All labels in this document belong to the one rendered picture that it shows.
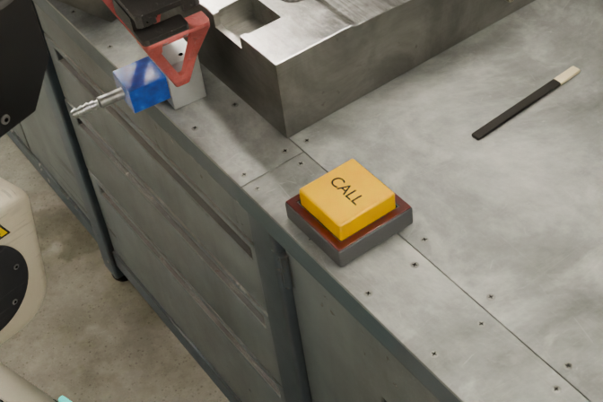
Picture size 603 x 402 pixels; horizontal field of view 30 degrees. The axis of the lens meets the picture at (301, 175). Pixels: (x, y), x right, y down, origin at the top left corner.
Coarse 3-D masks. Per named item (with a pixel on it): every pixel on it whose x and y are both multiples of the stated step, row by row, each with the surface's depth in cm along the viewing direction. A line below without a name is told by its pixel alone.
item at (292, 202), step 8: (384, 184) 99; (288, 200) 98; (296, 200) 98; (400, 200) 97; (296, 208) 98; (400, 208) 96; (408, 208) 96; (304, 216) 97; (384, 216) 96; (392, 216) 96; (312, 224) 96; (320, 224) 96; (376, 224) 95; (320, 232) 95; (328, 232) 95; (360, 232) 95; (368, 232) 95; (328, 240) 94; (336, 240) 94; (344, 240) 94; (352, 240) 94; (336, 248) 94; (344, 248) 94
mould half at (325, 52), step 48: (336, 0) 108; (384, 0) 107; (432, 0) 109; (480, 0) 114; (528, 0) 118; (240, 48) 106; (288, 48) 103; (336, 48) 105; (384, 48) 109; (432, 48) 113; (240, 96) 112; (288, 96) 104; (336, 96) 108
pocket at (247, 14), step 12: (240, 0) 110; (252, 0) 110; (228, 12) 109; (240, 12) 110; (252, 12) 111; (264, 12) 109; (216, 24) 109; (228, 24) 110; (240, 24) 111; (252, 24) 111; (264, 24) 110; (228, 36) 108
